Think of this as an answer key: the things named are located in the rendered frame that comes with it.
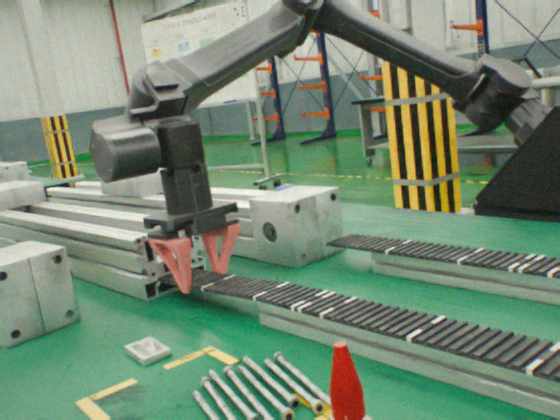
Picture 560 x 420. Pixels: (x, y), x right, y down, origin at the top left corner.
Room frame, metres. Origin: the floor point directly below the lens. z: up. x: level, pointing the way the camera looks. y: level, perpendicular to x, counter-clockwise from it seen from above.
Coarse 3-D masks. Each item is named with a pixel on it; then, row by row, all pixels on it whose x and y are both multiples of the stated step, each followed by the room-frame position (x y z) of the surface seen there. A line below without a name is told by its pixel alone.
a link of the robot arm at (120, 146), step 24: (144, 72) 0.76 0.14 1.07; (168, 72) 0.76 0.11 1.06; (168, 96) 0.74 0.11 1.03; (120, 120) 0.71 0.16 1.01; (144, 120) 0.73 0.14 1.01; (96, 144) 0.69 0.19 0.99; (120, 144) 0.67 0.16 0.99; (144, 144) 0.68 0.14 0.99; (96, 168) 0.70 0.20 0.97; (120, 168) 0.66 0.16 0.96; (144, 168) 0.69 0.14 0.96
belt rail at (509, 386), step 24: (264, 312) 0.63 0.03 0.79; (288, 312) 0.59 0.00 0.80; (312, 336) 0.56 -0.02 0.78; (336, 336) 0.54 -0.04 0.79; (360, 336) 0.51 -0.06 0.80; (384, 336) 0.49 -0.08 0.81; (384, 360) 0.49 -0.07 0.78; (408, 360) 0.47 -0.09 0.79; (432, 360) 0.46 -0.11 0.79; (456, 360) 0.44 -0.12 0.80; (456, 384) 0.44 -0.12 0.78; (480, 384) 0.42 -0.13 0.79; (504, 384) 0.41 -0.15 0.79; (528, 384) 0.39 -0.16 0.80; (552, 384) 0.38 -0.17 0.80; (528, 408) 0.39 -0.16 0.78; (552, 408) 0.38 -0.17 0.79
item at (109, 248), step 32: (0, 224) 1.21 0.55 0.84; (32, 224) 1.04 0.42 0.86; (64, 224) 0.94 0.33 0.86; (96, 224) 1.02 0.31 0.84; (128, 224) 0.92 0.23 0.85; (96, 256) 0.85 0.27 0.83; (128, 256) 0.78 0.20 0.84; (192, 256) 0.81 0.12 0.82; (128, 288) 0.79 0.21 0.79; (160, 288) 0.79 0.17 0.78
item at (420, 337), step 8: (440, 320) 0.49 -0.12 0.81; (448, 320) 0.49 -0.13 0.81; (456, 320) 0.49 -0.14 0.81; (424, 328) 0.48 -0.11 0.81; (432, 328) 0.48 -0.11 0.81; (440, 328) 0.47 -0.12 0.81; (408, 336) 0.47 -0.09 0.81; (416, 336) 0.47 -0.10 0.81; (424, 336) 0.46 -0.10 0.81; (432, 336) 0.46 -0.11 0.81; (416, 344) 0.46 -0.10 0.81
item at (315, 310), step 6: (336, 294) 0.59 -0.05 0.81; (342, 294) 0.59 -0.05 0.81; (324, 300) 0.57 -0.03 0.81; (330, 300) 0.57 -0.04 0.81; (336, 300) 0.57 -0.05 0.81; (342, 300) 0.57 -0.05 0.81; (312, 306) 0.56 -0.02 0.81; (318, 306) 0.56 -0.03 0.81; (324, 306) 0.56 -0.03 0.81; (330, 306) 0.56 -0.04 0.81; (306, 312) 0.56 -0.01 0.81; (312, 312) 0.55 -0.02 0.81; (318, 312) 0.55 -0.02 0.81
